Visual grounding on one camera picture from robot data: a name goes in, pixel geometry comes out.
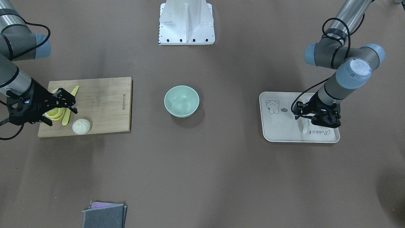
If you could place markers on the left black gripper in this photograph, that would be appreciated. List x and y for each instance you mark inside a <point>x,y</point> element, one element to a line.
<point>316,104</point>

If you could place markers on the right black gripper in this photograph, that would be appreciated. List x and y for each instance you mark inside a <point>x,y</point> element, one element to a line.
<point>40,96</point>

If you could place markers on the white ceramic spoon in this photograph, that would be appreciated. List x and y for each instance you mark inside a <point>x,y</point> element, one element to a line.
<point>305,125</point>

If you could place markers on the white steamed bun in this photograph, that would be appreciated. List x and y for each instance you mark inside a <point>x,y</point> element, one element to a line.
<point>81,126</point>

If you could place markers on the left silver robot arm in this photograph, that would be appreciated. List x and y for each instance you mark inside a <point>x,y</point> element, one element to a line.
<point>354,66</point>

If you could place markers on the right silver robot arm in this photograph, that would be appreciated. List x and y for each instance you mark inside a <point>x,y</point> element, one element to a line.
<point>18,42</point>

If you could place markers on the mint green bowl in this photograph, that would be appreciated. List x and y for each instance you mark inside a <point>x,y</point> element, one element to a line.
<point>181,101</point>

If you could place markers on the stacked lemon slices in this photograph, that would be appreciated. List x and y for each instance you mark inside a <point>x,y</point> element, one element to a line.
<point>56,114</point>

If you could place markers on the yellow plastic knife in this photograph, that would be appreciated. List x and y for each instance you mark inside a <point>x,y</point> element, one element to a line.
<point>66,117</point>

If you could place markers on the cream rabbit tray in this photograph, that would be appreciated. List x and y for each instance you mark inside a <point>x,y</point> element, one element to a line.
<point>279,124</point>

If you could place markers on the wooden cutting board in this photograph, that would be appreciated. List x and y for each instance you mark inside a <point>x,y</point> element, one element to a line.
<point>105,103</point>

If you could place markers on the grey folded cloth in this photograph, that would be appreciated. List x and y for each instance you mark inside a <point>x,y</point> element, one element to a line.
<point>105,215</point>

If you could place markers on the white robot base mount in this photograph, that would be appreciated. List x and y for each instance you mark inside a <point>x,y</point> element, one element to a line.
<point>186,22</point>

